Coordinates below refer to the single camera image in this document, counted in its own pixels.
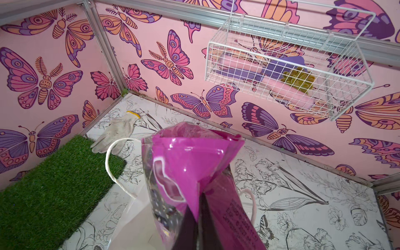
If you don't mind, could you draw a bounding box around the white wire basket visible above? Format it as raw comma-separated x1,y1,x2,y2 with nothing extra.
205,4,377,120

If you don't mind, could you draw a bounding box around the purple grape candy bag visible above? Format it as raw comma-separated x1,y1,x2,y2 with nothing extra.
141,122,265,250

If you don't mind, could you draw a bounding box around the white knit work glove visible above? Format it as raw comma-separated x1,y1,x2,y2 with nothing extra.
91,111,141,153

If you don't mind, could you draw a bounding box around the green grapes toy in basket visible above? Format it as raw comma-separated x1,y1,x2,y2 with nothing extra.
279,67,316,94

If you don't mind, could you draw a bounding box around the pink roll in basket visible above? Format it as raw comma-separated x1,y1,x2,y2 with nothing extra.
217,53,315,109

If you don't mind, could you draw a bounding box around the white paper gift bag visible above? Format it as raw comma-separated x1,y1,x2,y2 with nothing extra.
104,137,258,250

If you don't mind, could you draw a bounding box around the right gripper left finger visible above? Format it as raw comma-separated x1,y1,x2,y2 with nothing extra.
175,206,199,250

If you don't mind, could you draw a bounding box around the green artificial grass mat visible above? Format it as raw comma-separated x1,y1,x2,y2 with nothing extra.
1,135,126,250

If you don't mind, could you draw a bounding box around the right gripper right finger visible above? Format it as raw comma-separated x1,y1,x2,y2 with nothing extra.
198,193,224,250

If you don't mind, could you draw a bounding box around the purple item in basket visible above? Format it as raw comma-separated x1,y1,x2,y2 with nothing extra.
214,55,305,82

